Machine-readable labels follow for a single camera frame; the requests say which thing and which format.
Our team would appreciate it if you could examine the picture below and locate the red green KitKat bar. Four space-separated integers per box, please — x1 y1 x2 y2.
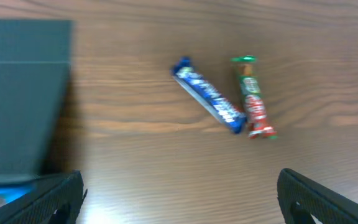
230 55 277 139

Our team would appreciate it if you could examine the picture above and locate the black gift box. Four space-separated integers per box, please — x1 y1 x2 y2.
0 19 73 184

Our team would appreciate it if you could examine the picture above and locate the dark blue Dairy Milk bar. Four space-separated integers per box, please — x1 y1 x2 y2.
171 56 247 134

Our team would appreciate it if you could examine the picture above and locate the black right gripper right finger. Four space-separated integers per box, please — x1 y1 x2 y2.
277 168 358 224

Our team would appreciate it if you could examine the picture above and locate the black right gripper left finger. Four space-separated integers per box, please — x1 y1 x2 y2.
0 170 88 224

